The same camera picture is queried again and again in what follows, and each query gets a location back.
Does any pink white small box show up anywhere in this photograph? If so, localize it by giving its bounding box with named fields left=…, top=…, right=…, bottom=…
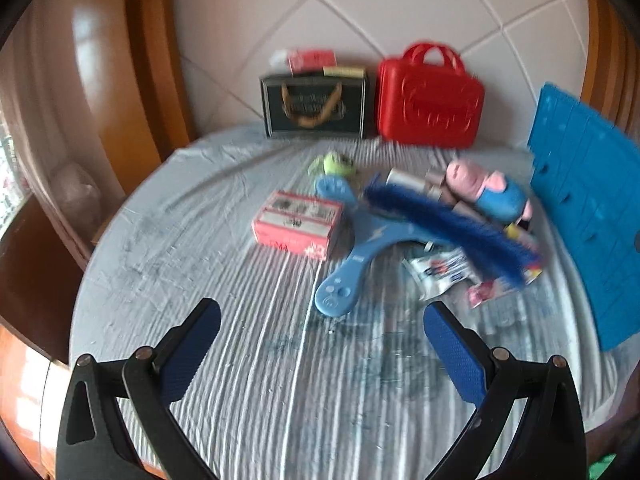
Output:
left=252, top=191, right=344, bottom=261

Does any light blue boomerang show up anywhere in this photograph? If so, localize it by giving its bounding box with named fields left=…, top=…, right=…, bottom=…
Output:
left=314, top=176, right=444, bottom=318

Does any pink pig plush blue body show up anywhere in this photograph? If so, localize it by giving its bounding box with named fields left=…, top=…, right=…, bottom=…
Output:
left=445, top=159, right=534, bottom=226

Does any white blue sachet packet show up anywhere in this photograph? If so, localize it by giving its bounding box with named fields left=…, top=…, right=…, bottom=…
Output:
left=402, top=248, right=480, bottom=300

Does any yellow box on bag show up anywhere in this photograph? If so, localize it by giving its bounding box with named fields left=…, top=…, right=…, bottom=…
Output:
left=322, top=65, right=367, bottom=79

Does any wooden headboard frame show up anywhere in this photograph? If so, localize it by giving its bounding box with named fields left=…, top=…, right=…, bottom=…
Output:
left=72, top=0, right=196, bottom=194

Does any white medicine bottle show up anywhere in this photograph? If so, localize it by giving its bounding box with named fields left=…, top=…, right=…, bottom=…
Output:
left=386, top=168, right=430, bottom=193

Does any striped grey bed sheet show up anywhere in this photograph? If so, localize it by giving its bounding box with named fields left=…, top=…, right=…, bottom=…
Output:
left=69, top=127, right=626, bottom=480

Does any green one-eyed monster plush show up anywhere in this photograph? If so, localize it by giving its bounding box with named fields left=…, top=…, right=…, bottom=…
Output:
left=307, top=152, right=357, bottom=178

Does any red plastic carry case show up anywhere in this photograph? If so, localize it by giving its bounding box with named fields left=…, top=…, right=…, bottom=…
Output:
left=376, top=42, right=485, bottom=150

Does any colourful pink toy packet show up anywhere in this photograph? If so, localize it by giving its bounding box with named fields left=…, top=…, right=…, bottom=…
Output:
left=466, top=224, right=544, bottom=309

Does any blue fluffy duster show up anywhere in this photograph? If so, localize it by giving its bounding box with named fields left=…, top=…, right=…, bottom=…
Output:
left=363, top=182, right=542, bottom=287

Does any red packet on bag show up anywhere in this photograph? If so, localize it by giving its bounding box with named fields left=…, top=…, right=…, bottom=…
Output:
left=286, top=49, right=336, bottom=74

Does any dark green gift bag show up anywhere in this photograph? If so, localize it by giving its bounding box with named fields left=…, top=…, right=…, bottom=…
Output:
left=260, top=72, right=369, bottom=140

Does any blue storage bin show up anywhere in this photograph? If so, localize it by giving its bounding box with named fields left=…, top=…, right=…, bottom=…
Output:
left=528, top=84, right=640, bottom=351

